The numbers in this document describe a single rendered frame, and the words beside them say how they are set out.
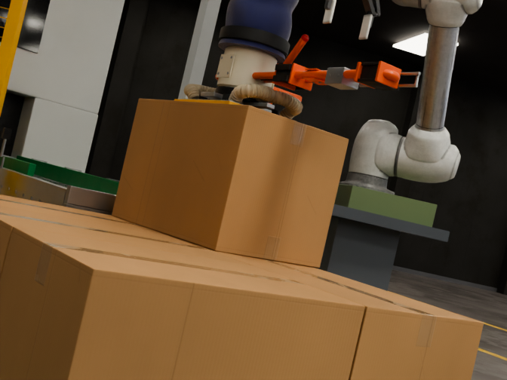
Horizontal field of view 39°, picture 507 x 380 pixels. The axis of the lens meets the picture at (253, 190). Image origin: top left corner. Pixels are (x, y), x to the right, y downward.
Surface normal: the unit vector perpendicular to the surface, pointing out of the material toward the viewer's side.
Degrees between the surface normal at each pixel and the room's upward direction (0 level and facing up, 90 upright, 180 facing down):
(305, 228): 90
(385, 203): 90
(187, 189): 90
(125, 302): 90
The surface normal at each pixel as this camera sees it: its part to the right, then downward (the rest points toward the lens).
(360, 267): 0.24, 0.04
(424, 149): -0.34, 0.33
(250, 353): 0.58, 0.12
